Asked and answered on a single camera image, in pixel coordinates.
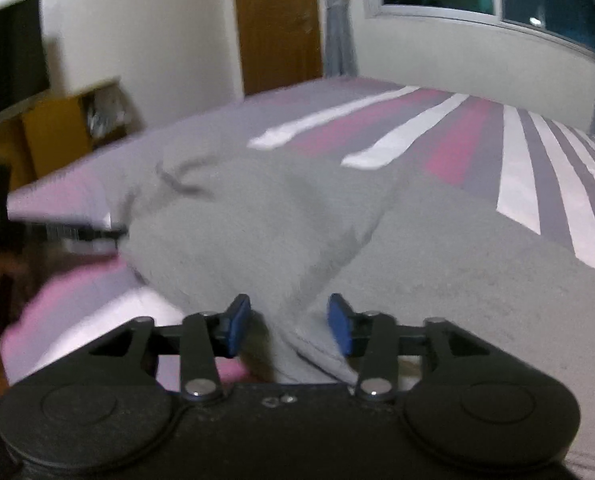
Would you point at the brown wooden door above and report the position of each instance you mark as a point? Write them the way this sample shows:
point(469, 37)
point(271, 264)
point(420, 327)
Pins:
point(277, 25)

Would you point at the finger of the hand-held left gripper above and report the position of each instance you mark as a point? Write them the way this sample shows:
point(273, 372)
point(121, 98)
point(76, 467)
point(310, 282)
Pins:
point(67, 232)

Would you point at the black wall television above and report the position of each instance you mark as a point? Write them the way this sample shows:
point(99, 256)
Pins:
point(10, 60)

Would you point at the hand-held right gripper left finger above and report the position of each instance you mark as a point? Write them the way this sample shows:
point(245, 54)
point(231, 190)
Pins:
point(240, 322)

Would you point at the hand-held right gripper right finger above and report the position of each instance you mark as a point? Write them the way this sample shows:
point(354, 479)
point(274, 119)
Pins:
point(340, 325)

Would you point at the bed with striped sheet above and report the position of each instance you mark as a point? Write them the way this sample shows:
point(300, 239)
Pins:
point(452, 130)

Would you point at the grey pants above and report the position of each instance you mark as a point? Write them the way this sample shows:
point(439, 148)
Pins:
point(302, 240)

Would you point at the yellow wooden cabinet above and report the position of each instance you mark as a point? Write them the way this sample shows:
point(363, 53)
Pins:
point(72, 125)

